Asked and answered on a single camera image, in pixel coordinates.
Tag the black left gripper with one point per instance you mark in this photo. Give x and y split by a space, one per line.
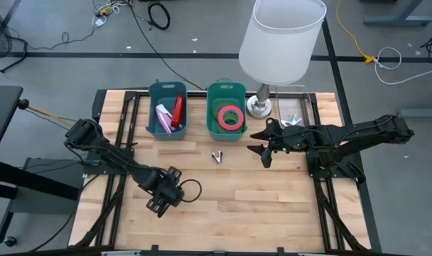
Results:
166 192

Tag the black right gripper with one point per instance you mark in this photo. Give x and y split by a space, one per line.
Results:
290 138

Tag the teal silver staple remover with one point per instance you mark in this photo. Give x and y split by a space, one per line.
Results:
296 118

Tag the silver binder clip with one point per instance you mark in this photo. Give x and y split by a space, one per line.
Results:
218 156

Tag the pink and white stapler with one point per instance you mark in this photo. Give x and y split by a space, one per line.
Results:
163 119

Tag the red stapler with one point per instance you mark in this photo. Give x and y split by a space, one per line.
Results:
178 110

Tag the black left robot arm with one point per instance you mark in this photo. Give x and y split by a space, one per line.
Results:
113 158

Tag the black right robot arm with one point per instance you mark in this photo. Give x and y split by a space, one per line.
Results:
361 133

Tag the teal plastic bin with label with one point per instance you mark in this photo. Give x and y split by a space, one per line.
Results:
226 137

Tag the clear plastic container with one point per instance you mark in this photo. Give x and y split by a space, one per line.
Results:
290 106

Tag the dark teal plastic bin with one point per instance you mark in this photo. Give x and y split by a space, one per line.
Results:
166 134

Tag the white shade silver table lamp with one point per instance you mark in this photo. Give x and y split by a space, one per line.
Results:
280 46

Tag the grey desk foot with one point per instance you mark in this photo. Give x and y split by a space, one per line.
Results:
422 113

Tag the black caster wheel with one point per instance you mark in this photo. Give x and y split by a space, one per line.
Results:
10 241

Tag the black round knob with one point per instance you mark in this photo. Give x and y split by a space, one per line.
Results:
23 104

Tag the grey desk leg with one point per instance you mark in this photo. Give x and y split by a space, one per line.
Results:
397 20

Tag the black desk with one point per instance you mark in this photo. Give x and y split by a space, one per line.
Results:
1 113

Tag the black aluminium table frame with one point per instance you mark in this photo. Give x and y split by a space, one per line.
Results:
196 94

